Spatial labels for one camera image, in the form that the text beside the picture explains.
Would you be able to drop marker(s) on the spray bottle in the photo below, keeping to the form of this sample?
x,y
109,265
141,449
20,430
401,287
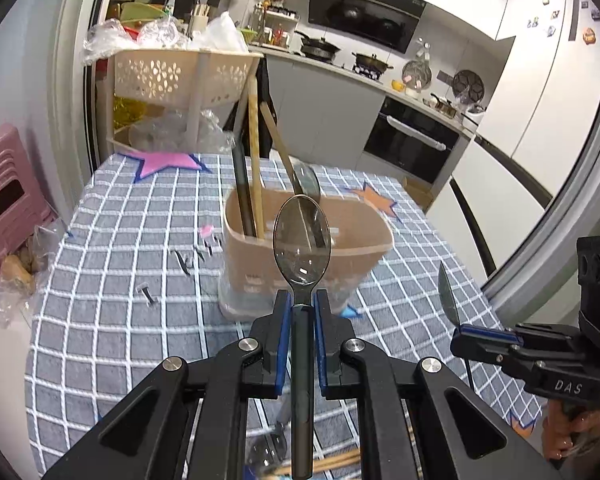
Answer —
x,y
170,2

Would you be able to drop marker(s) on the spice rack with bottles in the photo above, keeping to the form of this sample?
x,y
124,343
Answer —
x,y
277,22

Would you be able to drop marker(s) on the black range hood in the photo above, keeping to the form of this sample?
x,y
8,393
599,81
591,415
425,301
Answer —
x,y
365,10

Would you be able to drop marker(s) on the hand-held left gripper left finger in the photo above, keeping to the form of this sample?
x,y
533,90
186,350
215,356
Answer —
x,y
281,340

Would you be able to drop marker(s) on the small metal saucepan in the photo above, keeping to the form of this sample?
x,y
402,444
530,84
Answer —
x,y
445,104

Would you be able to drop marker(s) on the round dark pan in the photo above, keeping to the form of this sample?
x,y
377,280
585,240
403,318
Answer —
x,y
469,85

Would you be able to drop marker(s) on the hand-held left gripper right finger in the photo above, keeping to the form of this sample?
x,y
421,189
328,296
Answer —
x,y
323,340

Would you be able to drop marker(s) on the stack of pink stools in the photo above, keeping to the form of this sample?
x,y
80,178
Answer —
x,y
5,195

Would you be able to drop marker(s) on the small steel spoon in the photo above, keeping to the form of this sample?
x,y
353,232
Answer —
x,y
307,180

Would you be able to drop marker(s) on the black hanging cloth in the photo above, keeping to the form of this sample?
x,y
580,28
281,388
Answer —
x,y
265,110

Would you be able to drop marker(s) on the crumpled clear plastic bags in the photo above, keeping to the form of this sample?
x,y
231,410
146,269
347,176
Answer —
x,y
155,35

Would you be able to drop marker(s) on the person's right hand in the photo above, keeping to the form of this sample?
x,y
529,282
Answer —
x,y
590,430

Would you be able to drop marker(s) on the black wok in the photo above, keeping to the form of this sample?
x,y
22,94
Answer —
x,y
320,46

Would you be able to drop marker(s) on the beige basket rack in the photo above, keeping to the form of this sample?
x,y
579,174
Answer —
x,y
170,77

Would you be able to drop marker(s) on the black built-in oven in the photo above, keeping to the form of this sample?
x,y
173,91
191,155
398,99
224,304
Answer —
x,y
410,140

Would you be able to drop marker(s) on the beige utensil holder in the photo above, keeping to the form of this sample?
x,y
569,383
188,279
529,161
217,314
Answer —
x,y
360,250

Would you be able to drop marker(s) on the black lidded pot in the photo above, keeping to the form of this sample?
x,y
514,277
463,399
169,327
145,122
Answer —
x,y
374,62

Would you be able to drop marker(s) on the white knife block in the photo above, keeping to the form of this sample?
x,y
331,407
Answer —
x,y
200,19

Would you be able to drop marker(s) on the checked star tablecloth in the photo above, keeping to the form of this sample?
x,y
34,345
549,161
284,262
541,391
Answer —
x,y
130,240

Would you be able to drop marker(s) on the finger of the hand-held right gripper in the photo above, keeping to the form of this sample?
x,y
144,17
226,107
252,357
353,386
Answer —
x,y
490,335
480,352

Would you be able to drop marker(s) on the round metal steamer rack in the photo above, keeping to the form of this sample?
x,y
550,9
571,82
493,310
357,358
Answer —
x,y
416,75

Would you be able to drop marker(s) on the green plastic basin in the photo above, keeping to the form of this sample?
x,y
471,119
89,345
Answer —
x,y
142,11

